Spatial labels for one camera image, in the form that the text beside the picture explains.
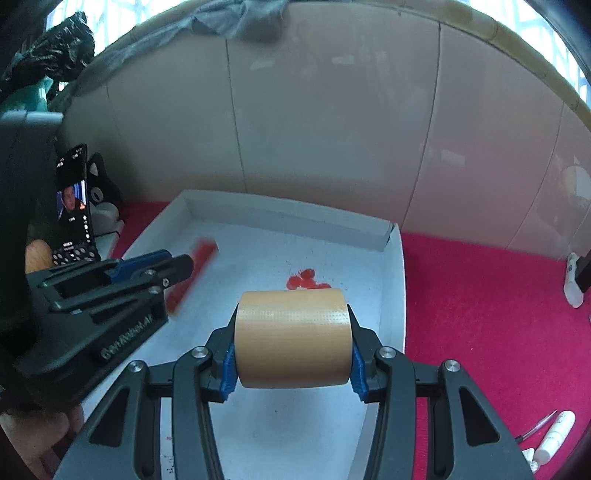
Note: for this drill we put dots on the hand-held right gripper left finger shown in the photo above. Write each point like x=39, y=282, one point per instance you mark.
x=228, y=374

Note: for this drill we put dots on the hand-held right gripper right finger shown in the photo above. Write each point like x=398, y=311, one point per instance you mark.
x=358, y=369

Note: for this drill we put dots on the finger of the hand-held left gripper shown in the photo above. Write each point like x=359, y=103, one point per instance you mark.
x=175, y=270
x=134, y=267

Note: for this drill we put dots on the long red box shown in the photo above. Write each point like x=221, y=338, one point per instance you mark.
x=196, y=272

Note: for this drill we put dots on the brown tape roll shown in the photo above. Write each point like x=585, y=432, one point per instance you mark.
x=293, y=339

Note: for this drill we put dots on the white cardboard box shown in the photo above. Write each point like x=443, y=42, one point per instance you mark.
x=295, y=258

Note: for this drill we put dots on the person's left hand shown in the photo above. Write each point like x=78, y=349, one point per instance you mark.
x=32, y=438

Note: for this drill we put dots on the black cat phone stand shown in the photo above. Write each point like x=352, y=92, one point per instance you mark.
x=102, y=194

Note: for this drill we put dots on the black smartphone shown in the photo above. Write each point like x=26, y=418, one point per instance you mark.
x=73, y=203

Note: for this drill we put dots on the red blanket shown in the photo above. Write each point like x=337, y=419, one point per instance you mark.
x=471, y=314

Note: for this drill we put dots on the clear pen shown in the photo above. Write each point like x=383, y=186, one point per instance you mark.
x=538, y=425

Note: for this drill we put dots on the green bag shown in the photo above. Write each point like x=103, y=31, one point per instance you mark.
x=30, y=99

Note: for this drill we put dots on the white tube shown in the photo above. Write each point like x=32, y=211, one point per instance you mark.
x=556, y=434

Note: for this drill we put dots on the beige upholstered headboard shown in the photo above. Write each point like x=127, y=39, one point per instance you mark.
x=346, y=129

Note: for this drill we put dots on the small white bottle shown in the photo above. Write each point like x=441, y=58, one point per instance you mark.
x=572, y=281

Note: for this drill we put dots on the black plastic bag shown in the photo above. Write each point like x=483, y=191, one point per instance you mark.
x=51, y=50

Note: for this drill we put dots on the grey cloth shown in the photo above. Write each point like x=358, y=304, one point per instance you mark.
x=240, y=18

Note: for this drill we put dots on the lattice window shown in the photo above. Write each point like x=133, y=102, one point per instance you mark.
x=549, y=41

